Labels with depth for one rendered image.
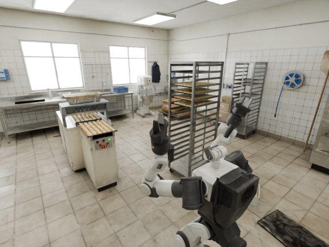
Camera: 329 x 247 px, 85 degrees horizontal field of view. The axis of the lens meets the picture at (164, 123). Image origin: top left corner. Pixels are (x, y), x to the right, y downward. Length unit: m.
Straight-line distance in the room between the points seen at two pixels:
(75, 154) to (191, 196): 2.65
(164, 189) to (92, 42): 5.71
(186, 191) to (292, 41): 4.55
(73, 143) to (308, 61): 4.81
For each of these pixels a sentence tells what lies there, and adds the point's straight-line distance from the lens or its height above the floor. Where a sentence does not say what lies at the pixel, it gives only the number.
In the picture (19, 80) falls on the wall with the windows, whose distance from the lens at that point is 6.07.
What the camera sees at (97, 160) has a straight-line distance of 2.69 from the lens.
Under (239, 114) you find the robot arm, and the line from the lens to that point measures 1.30.
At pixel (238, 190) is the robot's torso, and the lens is 0.97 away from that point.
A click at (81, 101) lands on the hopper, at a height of 1.22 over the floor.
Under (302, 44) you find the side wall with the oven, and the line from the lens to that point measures 5.04.
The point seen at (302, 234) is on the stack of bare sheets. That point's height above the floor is 0.02.
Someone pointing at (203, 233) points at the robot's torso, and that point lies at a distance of 1.32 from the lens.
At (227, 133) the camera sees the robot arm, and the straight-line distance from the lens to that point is 1.29.
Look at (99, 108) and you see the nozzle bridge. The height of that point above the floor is 1.07.
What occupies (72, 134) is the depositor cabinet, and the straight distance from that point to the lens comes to 3.22.
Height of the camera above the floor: 1.80
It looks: 19 degrees down
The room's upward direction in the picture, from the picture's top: straight up
